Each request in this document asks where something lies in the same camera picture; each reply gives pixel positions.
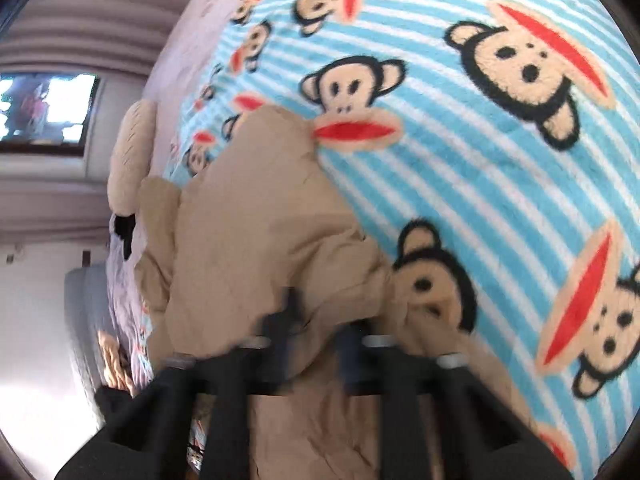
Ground mauve curtain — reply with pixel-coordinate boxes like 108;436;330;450
1;0;190;245

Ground beige knitted pillow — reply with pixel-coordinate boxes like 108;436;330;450
107;99;157;217

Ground blue striped monkey blanket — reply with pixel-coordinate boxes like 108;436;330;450
163;0;639;479

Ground tan puffer jacket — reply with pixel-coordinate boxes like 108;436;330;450
136;105;534;479

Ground grey padded headboard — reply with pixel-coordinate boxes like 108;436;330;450
64;262;115;396

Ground window with dark frame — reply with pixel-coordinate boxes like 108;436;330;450
1;72;100;157

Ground black garment on bed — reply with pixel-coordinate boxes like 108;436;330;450
114;214;136;260

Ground beige striped knit garment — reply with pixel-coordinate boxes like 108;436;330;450
98;330;137;396

